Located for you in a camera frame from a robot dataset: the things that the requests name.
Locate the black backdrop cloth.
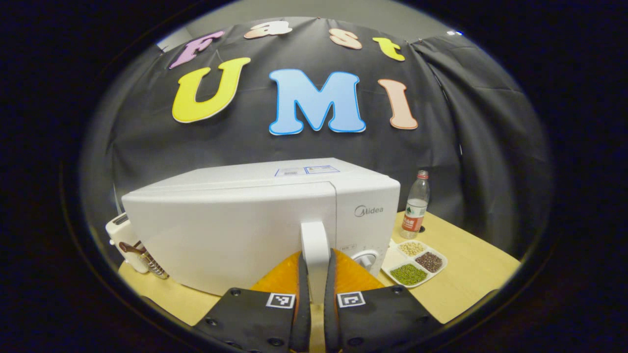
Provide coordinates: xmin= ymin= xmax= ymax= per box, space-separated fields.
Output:
xmin=81 ymin=17 xmax=552 ymax=275

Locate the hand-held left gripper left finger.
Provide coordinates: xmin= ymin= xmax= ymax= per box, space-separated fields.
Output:
xmin=191 ymin=251 xmax=312 ymax=353

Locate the white toaster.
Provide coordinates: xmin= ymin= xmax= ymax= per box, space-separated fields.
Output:
xmin=105 ymin=212 xmax=148 ymax=274

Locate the clear plastic bottle red label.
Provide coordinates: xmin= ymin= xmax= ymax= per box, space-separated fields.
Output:
xmin=400 ymin=170 xmax=431 ymax=240

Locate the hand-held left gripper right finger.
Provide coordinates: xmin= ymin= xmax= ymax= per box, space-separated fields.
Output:
xmin=324 ymin=249 xmax=442 ymax=353

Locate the white microwave oven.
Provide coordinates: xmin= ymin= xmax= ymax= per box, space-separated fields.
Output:
xmin=121 ymin=157 xmax=401 ymax=304

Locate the small wire basket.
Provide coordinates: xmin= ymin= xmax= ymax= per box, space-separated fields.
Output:
xmin=119 ymin=241 xmax=170 ymax=280

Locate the white divided dish of beans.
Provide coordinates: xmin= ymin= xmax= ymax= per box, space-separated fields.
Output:
xmin=382 ymin=239 xmax=448 ymax=288

